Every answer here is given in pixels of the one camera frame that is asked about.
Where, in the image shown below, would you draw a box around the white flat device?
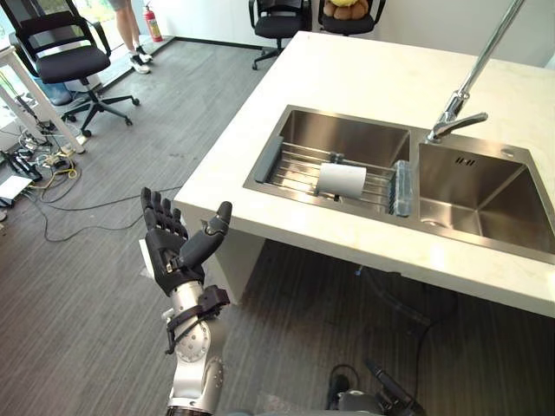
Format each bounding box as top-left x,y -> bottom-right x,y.
0,174 -> 34,207

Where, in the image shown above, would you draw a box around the black drain hose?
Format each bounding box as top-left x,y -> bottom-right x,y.
354,266 -> 460,348

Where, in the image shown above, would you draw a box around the white cup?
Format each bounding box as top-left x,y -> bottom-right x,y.
314,161 -> 369,197

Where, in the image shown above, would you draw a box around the white desk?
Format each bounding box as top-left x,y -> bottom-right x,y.
0,42 -> 87,155

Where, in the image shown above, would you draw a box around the red fire extinguisher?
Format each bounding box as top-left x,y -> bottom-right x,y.
141,1 -> 165,43

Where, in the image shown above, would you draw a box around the wire drying rack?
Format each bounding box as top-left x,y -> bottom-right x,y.
254,134 -> 413,216

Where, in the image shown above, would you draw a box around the black floor cable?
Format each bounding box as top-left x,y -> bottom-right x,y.
25,183 -> 185,244

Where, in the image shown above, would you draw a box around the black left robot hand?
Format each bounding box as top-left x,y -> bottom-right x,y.
139,186 -> 233,298

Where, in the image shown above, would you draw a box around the black office chair with toy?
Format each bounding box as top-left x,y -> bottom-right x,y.
317,0 -> 387,37

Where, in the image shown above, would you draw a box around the white kitchen island counter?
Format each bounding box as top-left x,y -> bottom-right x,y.
173,29 -> 555,320

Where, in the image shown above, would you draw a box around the yellow cable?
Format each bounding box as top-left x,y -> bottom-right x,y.
41,155 -> 80,190

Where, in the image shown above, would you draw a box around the robot body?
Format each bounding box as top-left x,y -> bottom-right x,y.
216,358 -> 430,416

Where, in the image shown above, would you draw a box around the white power strip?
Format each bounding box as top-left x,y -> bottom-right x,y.
41,145 -> 77,167

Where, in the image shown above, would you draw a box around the stainless steel double sink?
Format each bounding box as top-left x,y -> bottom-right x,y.
242,104 -> 555,266

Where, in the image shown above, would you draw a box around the black mesh office chair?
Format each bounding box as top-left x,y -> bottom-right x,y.
8,0 -> 141,139

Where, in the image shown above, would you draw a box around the clear blue sponge holder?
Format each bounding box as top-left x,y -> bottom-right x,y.
389,159 -> 413,218

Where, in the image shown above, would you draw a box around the person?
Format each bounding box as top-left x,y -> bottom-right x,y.
107,0 -> 154,75

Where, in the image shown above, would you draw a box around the brown plush toy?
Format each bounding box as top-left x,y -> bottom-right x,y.
323,0 -> 369,21

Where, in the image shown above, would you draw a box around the chrome faucet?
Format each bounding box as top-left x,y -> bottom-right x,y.
424,0 -> 526,145

